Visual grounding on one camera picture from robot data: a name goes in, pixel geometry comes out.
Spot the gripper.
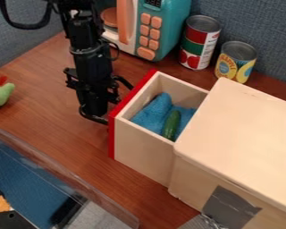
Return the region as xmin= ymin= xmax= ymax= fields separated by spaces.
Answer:
xmin=62 ymin=66 xmax=135 ymax=125

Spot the green plush toy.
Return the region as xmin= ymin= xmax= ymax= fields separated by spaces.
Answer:
xmin=0 ymin=75 xmax=17 ymax=109

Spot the blue cloth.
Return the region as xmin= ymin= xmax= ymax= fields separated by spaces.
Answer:
xmin=130 ymin=91 xmax=198 ymax=141

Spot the cabinet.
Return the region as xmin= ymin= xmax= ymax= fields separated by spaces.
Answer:
xmin=166 ymin=77 xmax=286 ymax=229

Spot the green toy cucumber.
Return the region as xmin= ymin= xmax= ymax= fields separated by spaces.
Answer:
xmin=161 ymin=109 xmax=183 ymax=142

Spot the drawer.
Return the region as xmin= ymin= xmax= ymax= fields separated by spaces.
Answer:
xmin=106 ymin=69 xmax=210 ymax=189

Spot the black cable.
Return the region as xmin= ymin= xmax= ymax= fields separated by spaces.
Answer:
xmin=0 ymin=0 xmax=57 ymax=30

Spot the toy microwave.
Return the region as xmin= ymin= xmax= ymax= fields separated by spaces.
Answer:
xmin=98 ymin=0 xmax=194 ymax=63

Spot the yellow can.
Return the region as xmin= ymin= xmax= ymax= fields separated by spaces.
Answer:
xmin=213 ymin=40 xmax=259 ymax=85

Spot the red and white can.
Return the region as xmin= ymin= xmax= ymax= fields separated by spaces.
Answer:
xmin=177 ymin=14 xmax=223 ymax=72

